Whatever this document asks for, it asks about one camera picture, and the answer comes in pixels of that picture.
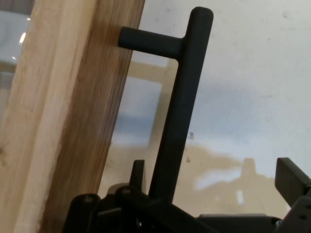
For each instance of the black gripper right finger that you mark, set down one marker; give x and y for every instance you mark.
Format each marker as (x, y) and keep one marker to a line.
(295, 184)

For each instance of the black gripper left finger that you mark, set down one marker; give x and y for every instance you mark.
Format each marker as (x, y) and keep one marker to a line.
(126, 213)

